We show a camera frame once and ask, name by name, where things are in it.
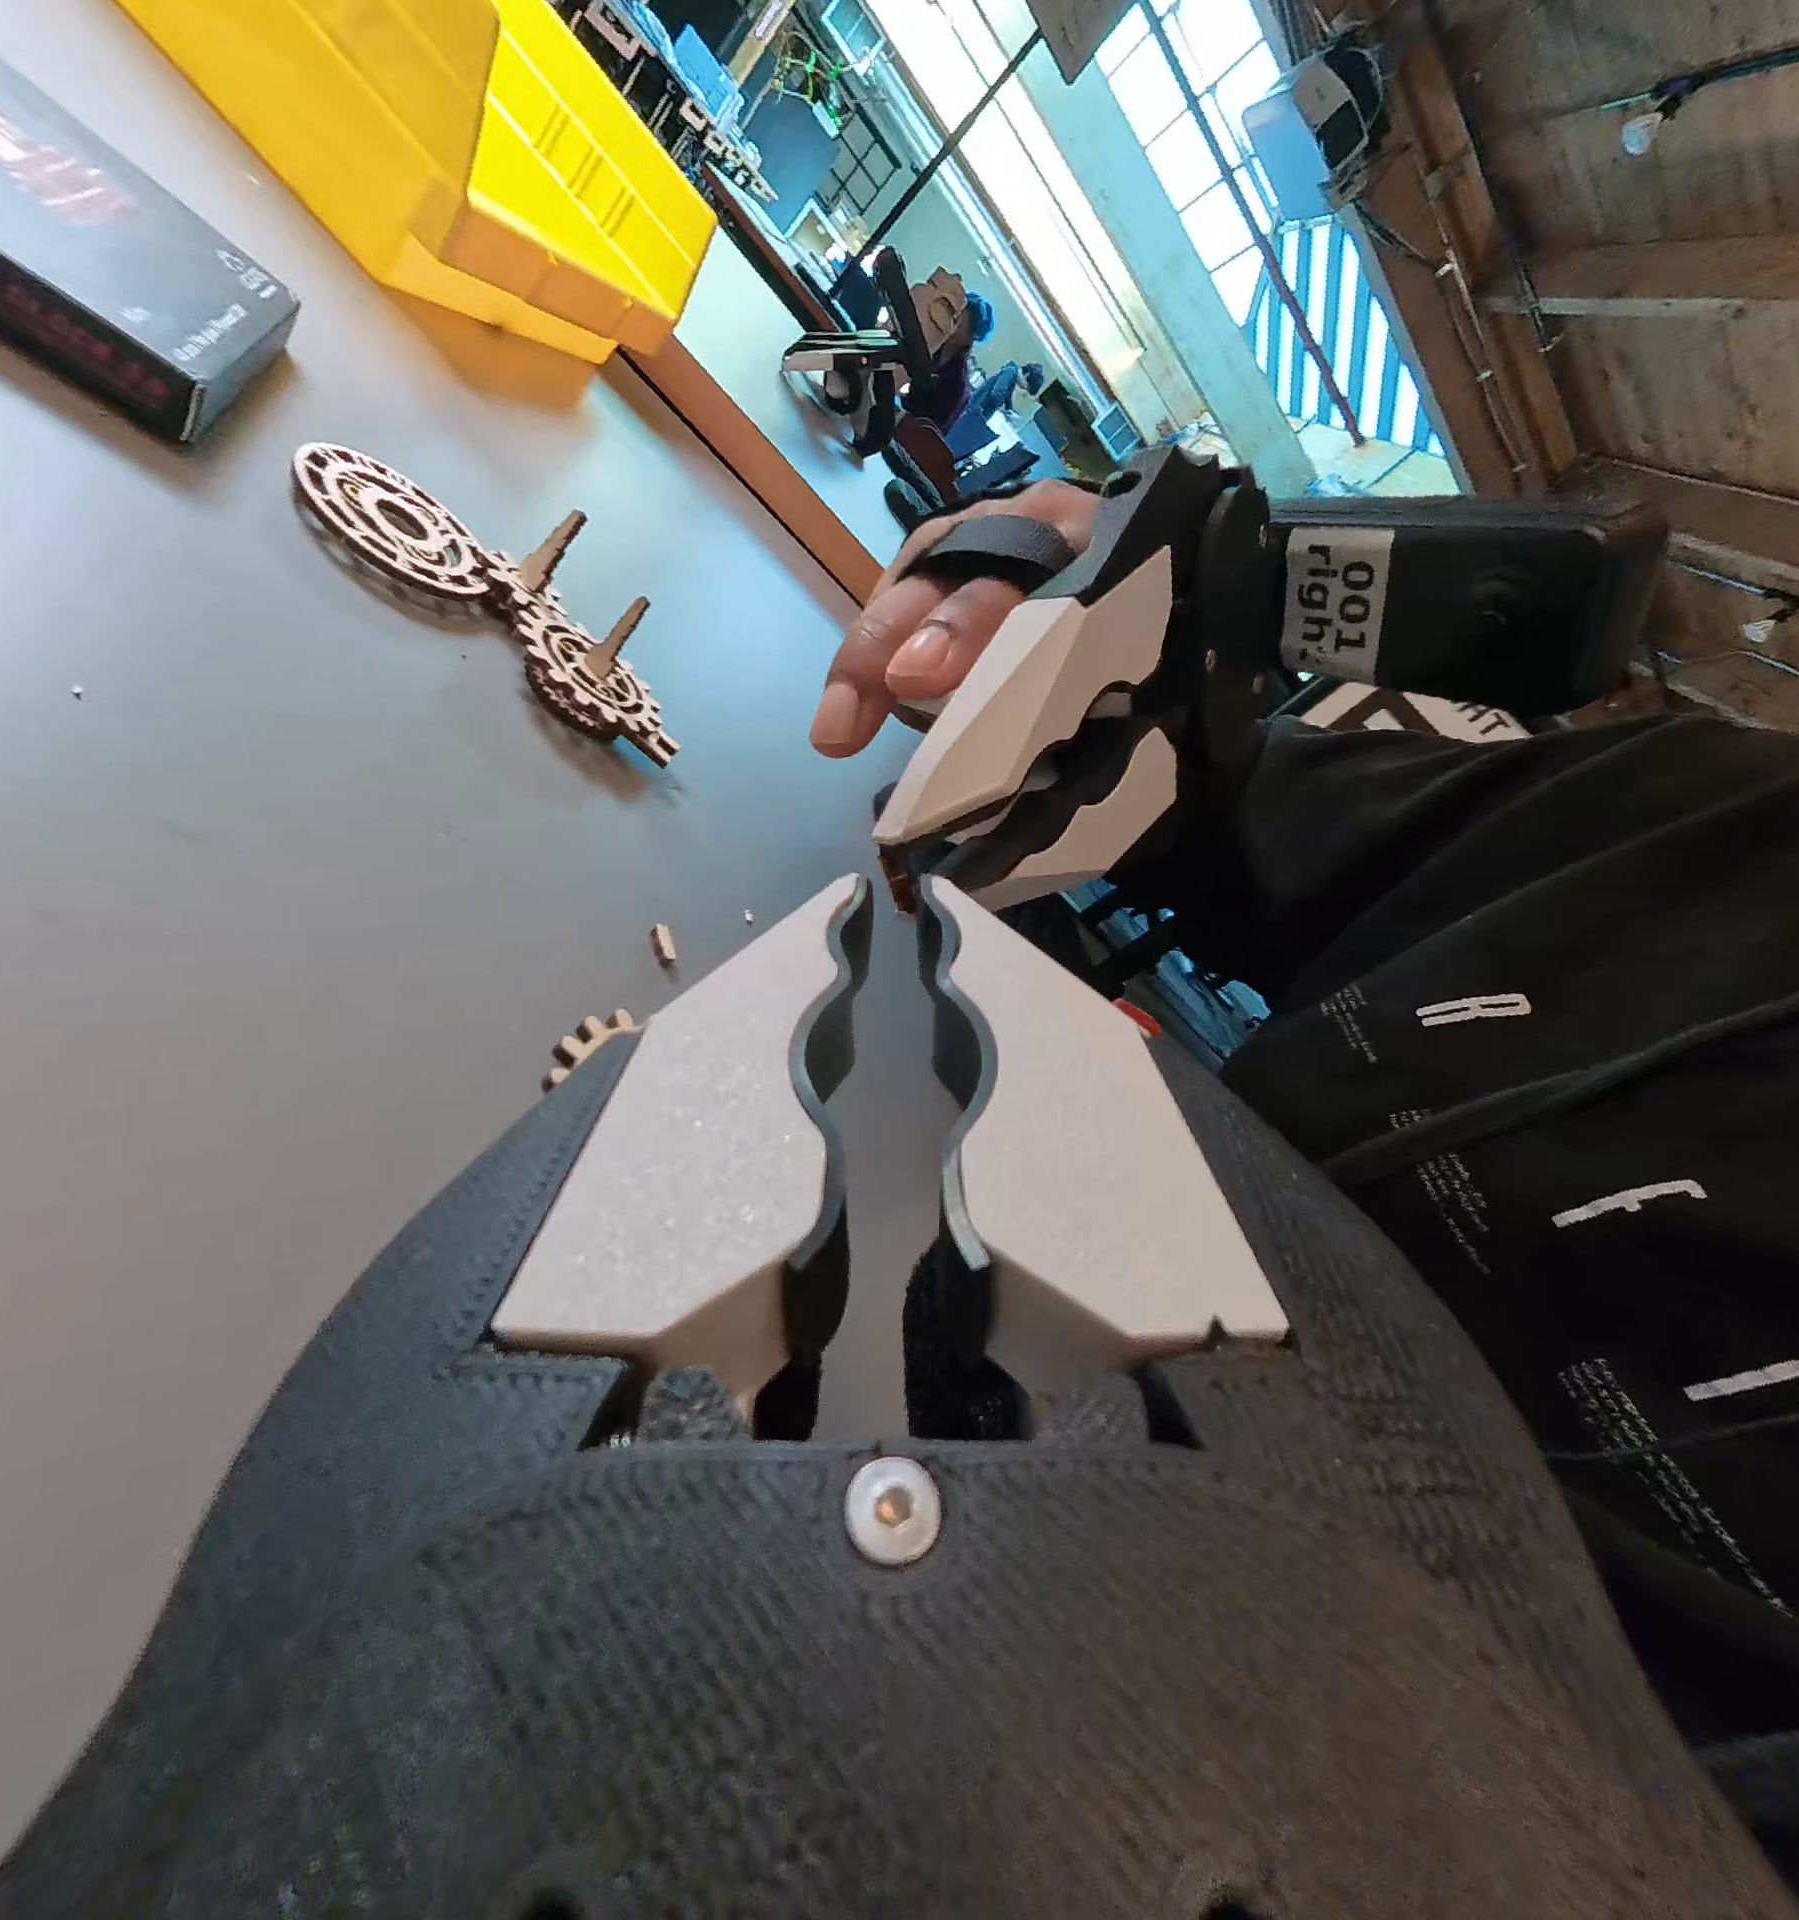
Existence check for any person's right hand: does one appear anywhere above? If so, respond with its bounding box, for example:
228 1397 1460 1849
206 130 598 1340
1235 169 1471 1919
809 479 1112 759

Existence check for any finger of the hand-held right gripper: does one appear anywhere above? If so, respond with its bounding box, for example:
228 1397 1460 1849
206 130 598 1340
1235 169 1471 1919
947 727 1183 915
868 544 1174 852

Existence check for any sign on black pole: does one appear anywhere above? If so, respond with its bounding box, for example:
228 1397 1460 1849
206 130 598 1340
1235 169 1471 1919
793 0 1148 348

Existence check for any person's right forearm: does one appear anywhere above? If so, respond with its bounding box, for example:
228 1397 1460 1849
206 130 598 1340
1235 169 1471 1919
1110 704 1799 1038

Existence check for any black framed white sign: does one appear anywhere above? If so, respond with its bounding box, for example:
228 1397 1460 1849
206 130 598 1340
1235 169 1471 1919
1296 681 1532 745

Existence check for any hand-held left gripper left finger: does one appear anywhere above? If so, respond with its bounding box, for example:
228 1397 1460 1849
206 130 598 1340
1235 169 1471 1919
490 874 874 1423

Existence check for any wood-edged grey table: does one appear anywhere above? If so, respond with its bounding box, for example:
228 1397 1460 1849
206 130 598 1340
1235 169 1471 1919
607 225 916 608

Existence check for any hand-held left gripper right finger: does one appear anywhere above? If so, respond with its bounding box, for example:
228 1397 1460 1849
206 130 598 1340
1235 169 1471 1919
916 876 1294 1427

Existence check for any black puzzle box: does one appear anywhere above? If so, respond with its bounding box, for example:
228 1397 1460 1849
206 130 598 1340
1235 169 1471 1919
0 15 302 444

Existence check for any wooden gear assembly with pegs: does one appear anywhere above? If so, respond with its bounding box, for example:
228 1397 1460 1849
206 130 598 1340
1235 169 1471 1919
290 438 684 772

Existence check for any yellow plastic bin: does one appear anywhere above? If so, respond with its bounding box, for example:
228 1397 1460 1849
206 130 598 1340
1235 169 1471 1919
116 0 721 366

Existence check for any person's black printed hoodie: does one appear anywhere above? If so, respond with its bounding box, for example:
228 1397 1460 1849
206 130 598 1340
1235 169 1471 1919
1222 930 1799 1920

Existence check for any wooden gear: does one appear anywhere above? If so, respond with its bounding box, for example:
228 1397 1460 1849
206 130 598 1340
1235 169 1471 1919
542 1009 644 1088

